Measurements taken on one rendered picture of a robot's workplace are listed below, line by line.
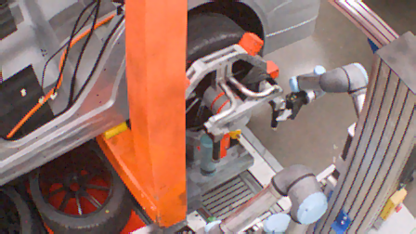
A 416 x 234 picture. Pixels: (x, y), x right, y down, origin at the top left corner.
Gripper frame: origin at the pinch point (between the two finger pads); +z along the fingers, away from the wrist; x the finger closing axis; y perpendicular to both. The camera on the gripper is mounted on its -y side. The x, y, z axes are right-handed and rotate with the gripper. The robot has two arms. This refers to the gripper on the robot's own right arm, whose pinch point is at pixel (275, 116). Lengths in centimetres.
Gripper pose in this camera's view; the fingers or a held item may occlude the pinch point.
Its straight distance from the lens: 287.8
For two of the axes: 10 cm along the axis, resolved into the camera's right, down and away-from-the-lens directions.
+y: 0.3, -6.5, -7.6
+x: 5.6, 6.4, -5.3
